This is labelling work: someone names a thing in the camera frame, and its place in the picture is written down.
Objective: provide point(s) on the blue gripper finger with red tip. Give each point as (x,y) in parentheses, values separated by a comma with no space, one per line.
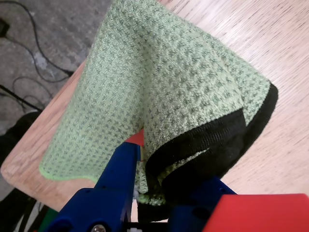
(118,169)
(212,191)

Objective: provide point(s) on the green cloth with black trim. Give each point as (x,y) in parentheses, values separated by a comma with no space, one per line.
(149,82)

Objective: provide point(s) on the green clamp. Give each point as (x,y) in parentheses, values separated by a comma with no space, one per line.
(49,221)

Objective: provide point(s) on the black table leg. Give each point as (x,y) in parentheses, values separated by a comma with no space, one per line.
(17,135)

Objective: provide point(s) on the black thin rod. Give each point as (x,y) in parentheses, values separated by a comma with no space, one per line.
(19,97)

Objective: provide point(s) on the black power adapter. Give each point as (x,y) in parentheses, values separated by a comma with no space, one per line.
(3,27)

